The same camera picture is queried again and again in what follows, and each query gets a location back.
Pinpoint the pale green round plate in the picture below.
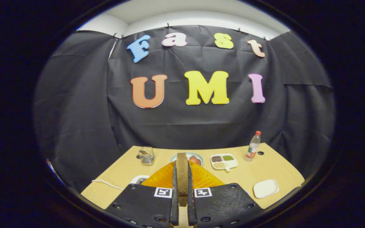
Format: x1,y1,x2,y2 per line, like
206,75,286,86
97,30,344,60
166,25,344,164
170,152,204,167

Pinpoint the white square plate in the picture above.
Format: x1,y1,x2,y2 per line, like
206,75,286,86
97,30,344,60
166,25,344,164
253,179,280,199

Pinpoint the white power cable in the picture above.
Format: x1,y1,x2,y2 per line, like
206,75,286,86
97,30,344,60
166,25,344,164
92,179,125,190

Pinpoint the black backdrop cloth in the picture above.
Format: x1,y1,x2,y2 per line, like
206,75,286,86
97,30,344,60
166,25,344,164
33,25,335,190

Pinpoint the clear plastic water bottle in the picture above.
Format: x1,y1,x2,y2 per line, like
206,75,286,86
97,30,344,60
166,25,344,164
245,130,262,162

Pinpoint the metal wire basket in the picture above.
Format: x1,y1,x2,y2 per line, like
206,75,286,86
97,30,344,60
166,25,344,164
138,147,155,166

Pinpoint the round-topped brown toast slice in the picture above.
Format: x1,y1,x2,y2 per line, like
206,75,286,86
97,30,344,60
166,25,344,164
176,152,189,207

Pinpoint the white toaster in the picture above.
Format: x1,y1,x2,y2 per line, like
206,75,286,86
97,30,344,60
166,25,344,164
131,175,151,185

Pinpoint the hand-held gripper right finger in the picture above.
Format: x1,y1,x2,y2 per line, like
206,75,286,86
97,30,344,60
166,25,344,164
187,160,264,228

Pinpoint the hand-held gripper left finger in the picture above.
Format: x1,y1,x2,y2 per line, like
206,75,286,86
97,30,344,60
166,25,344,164
105,160,180,228

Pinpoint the white divided seasoning tray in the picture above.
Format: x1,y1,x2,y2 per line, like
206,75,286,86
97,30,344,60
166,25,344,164
210,153,239,172

